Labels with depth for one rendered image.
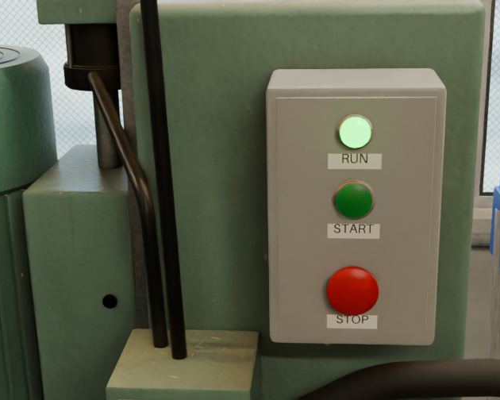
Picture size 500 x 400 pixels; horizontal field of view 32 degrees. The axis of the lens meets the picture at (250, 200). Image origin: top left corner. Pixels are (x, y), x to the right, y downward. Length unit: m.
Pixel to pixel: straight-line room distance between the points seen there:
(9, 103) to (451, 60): 0.31
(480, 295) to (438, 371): 1.67
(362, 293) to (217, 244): 0.12
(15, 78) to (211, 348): 0.24
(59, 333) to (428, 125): 0.33
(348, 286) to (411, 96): 0.11
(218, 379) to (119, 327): 0.14
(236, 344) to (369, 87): 0.20
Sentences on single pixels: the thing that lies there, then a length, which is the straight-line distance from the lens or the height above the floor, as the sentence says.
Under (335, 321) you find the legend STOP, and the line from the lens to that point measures 0.53.
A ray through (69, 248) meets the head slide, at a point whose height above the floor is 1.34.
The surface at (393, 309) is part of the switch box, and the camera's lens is 0.53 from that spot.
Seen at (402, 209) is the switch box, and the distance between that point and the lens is 0.50.
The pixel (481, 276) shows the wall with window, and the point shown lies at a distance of 2.22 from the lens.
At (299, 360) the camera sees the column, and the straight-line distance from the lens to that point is 0.61.
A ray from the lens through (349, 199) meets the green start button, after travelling 0.49.
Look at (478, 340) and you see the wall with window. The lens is 2.30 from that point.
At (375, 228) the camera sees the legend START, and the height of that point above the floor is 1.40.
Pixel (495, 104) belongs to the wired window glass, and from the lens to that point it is 2.17.
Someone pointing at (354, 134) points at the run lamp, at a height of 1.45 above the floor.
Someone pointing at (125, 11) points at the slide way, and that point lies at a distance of 0.59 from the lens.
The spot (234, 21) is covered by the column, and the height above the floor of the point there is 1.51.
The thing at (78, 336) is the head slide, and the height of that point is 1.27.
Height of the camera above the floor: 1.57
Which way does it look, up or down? 18 degrees down
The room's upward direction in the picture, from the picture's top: 1 degrees counter-clockwise
